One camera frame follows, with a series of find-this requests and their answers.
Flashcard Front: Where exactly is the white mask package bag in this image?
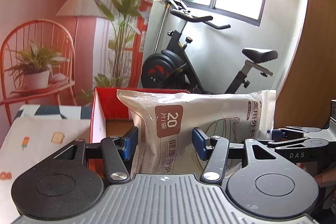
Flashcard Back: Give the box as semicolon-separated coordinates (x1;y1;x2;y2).
117;90;276;175

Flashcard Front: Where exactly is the printed room backdrop poster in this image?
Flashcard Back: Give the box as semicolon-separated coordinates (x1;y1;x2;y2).
1;0;154;136

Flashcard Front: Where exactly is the operator right hand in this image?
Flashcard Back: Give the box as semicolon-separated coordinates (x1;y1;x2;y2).
314;168;336;187

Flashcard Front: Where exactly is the red strawberry cardboard box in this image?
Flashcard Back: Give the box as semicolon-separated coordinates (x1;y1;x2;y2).
88;88;189;178

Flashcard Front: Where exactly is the wooden door panel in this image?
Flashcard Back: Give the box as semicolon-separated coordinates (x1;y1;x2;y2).
274;0;335;128

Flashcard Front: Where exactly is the white patterned table cloth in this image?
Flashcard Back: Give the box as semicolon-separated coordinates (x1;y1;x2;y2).
1;105;91;223

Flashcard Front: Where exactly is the black exercise bike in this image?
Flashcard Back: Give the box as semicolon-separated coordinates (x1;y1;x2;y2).
140;0;279;94

